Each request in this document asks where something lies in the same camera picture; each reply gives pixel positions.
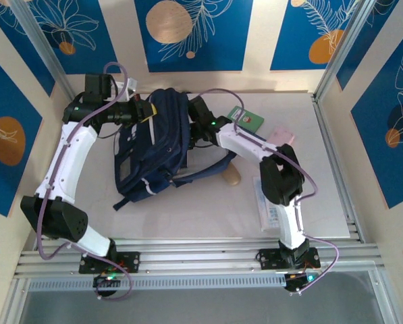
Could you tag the blue poster orange circle fern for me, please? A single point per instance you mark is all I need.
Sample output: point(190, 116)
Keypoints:
point(295, 40)

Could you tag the blue poster dark circle leaves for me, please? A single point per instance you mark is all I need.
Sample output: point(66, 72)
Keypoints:
point(376, 135)

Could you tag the aluminium frame post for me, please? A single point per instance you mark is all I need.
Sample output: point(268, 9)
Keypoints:
point(343, 47)
point(49, 57)

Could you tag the blue poster beige circle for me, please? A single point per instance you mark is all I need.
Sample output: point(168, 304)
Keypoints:
point(221, 50)

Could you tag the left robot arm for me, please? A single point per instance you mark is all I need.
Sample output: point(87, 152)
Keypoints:
point(69, 158)

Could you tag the aluminium frame rail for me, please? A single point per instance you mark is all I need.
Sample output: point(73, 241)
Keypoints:
point(201, 260)

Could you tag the navy blue backpack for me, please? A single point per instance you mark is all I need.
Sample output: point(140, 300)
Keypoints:
point(160, 141)

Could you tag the beige glasses case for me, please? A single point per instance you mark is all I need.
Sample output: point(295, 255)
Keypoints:
point(233, 177)

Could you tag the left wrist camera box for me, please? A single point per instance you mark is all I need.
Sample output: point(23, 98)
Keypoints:
point(130, 87)

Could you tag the blue poster small orange circle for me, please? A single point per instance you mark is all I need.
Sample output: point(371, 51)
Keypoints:
point(86, 33)

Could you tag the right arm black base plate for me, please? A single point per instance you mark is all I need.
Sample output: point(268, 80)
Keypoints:
point(270, 258)

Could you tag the blue poster white flower lines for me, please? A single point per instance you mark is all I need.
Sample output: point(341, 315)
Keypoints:
point(15, 44)
point(380, 17)

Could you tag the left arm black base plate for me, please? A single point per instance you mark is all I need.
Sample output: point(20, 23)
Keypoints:
point(130, 261)

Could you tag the blue white mask packet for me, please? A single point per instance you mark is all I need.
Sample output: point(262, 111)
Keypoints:
point(263, 202)

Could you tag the aluminium side rail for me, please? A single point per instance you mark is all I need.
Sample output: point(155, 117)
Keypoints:
point(326, 128)

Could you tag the blue poster orange circle flower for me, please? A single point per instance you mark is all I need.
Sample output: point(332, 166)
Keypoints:
point(5, 101)

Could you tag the pink case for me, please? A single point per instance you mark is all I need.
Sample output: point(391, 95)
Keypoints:
point(282, 135)

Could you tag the small green book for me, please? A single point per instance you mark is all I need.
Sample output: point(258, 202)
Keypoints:
point(251, 119)

